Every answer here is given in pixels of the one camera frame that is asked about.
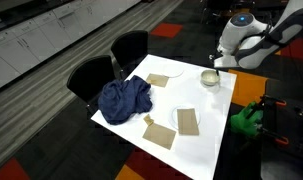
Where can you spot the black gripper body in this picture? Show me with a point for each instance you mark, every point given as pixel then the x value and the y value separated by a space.
pixel 216 55

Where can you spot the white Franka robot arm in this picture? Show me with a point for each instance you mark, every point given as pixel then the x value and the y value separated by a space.
pixel 244 30

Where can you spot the white ceramic bowl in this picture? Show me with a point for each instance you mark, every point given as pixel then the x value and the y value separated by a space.
pixel 209 79

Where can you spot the bare white plate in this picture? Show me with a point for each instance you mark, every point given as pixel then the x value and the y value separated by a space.
pixel 173 70

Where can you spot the brown napkin beside cloth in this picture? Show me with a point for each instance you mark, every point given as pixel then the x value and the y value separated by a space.
pixel 157 80

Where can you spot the brown napkin on plate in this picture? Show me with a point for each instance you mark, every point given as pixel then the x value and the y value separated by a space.
pixel 187 121

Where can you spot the green plastic bag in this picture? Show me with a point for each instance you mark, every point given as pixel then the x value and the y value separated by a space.
pixel 244 123

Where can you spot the black chair with metal legs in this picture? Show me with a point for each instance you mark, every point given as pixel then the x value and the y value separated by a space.
pixel 129 46

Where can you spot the small crumpled brown paper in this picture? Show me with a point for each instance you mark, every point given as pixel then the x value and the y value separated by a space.
pixel 148 120

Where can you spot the large brown paper napkin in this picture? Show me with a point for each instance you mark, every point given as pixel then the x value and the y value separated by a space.
pixel 159 135

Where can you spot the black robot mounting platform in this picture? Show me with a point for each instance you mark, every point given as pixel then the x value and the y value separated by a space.
pixel 291 120

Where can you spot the crumpled blue cloth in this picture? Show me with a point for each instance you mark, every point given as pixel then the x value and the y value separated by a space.
pixel 124 100

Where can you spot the black chair behind cloth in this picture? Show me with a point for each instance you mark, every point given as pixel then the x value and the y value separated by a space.
pixel 91 76

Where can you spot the white cabinet row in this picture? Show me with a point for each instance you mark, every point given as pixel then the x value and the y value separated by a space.
pixel 24 46

